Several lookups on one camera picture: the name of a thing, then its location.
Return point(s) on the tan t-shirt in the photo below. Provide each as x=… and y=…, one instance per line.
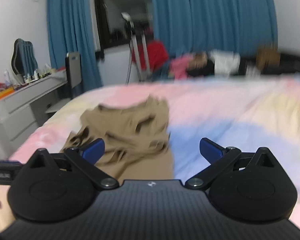
x=130, y=130

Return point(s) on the grey and black chair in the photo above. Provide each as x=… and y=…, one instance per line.
x=73, y=70

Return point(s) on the red garment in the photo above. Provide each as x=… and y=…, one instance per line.
x=156, y=53

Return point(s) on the silver tripod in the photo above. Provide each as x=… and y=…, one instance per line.
x=142, y=55

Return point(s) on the blue curtain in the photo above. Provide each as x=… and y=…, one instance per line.
x=215, y=15
x=70, y=30

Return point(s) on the orange tray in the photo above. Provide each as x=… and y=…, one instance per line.
x=1, y=96

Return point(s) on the pastel blanket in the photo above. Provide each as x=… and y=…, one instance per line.
x=227, y=110

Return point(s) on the dark window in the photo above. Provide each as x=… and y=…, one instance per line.
x=120, y=12

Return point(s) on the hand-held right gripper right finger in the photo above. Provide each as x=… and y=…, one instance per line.
x=210, y=150

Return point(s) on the black garment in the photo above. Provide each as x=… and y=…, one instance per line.
x=202, y=71

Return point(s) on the white garment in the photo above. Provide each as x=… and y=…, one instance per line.
x=225, y=61

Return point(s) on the pink garment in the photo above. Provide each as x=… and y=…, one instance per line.
x=180, y=67

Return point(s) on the brown garment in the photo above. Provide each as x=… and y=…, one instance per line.
x=201, y=60

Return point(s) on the wavy-edged mirror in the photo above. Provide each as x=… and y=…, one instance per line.
x=22, y=55

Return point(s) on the white dressing table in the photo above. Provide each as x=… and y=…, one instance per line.
x=17, y=115

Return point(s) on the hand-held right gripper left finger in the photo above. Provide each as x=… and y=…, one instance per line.
x=93, y=150

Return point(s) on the row of small cosmetic bottles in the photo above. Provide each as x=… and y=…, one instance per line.
x=37, y=75

